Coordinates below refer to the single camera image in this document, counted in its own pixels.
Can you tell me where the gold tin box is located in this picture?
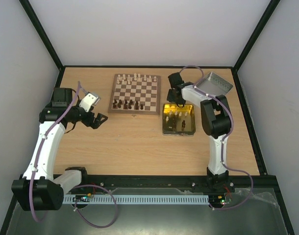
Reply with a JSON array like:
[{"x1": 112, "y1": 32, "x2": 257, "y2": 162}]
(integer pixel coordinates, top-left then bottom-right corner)
[{"x1": 162, "y1": 103, "x2": 196, "y2": 136}]

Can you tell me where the wooden chess board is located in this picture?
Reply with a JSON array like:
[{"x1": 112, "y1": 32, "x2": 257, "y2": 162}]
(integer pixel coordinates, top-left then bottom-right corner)
[{"x1": 108, "y1": 73, "x2": 161, "y2": 116}]

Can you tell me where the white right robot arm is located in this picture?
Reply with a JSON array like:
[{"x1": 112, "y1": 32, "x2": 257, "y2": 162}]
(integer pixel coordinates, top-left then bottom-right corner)
[{"x1": 167, "y1": 72, "x2": 234, "y2": 192}]

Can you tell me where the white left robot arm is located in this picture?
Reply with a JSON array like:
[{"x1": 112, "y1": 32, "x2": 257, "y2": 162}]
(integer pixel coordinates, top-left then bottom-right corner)
[{"x1": 11, "y1": 87, "x2": 108, "y2": 212}]

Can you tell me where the silver tin lid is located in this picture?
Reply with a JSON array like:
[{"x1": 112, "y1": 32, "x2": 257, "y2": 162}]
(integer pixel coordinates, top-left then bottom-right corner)
[{"x1": 196, "y1": 72, "x2": 233, "y2": 96}]

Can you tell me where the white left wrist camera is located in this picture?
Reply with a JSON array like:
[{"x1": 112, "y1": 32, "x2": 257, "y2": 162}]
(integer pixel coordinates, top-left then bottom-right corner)
[{"x1": 79, "y1": 92, "x2": 100, "y2": 112}]

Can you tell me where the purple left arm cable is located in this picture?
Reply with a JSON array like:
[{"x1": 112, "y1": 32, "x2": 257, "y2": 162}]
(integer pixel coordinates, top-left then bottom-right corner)
[{"x1": 28, "y1": 81, "x2": 118, "y2": 228}]

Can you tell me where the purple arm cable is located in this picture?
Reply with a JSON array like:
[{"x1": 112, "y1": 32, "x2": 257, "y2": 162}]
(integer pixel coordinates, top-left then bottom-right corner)
[
  {"x1": 28, "y1": 81, "x2": 118, "y2": 228},
  {"x1": 178, "y1": 65, "x2": 254, "y2": 212}
]

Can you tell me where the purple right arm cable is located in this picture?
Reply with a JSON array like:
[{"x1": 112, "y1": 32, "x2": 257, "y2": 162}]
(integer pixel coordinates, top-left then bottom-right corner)
[{"x1": 178, "y1": 65, "x2": 254, "y2": 212}]

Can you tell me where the black frame post left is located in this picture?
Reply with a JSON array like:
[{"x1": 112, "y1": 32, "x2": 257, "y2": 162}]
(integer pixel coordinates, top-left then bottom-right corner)
[{"x1": 19, "y1": 0, "x2": 64, "y2": 71}]

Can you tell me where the black frame post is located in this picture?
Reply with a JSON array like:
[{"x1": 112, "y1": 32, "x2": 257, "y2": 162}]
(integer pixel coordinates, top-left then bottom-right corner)
[
  {"x1": 19, "y1": 0, "x2": 64, "y2": 71},
  {"x1": 233, "y1": 0, "x2": 281, "y2": 71}
]

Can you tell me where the white slotted cable duct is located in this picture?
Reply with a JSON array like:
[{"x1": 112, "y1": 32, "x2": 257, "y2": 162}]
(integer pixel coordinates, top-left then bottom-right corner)
[{"x1": 63, "y1": 194, "x2": 209, "y2": 205}]

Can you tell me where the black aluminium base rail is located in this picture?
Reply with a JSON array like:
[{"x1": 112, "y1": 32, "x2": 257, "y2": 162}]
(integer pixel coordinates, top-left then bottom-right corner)
[{"x1": 17, "y1": 174, "x2": 277, "y2": 194}]

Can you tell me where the black frame post right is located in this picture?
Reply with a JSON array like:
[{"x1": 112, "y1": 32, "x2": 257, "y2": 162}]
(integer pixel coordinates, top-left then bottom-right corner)
[{"x1": 233, "y1": 0, "x2": 281, "y2": 71}]

